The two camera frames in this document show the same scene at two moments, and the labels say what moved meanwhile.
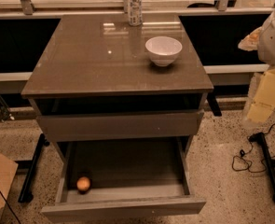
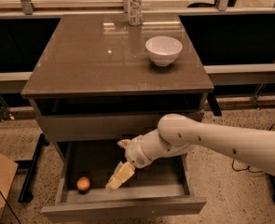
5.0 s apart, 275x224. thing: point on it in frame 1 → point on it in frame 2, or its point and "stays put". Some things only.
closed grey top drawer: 121,126 stays put
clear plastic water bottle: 134,6 stays put
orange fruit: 83,183 stays put
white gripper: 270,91 → 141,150
